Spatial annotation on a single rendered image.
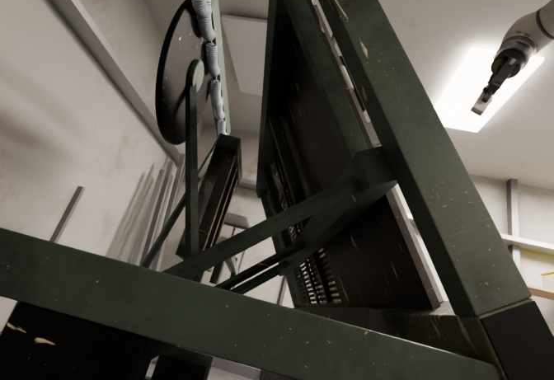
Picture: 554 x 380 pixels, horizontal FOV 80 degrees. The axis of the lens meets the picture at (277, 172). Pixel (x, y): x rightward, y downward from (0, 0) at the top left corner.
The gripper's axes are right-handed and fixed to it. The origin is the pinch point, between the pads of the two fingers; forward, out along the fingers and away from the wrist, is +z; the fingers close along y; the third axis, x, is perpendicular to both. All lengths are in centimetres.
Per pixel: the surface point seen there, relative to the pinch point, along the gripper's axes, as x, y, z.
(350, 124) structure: -22.3, 5.1, 32.0
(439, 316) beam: 14, 3, 56
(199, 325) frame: -18, 16, 84
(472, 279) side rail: 12, 14, 52
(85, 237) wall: -215, -264, 124
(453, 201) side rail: 3.1, 15.3, 41.8
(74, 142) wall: -247, -186, 66
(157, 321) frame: -23, 16, 88
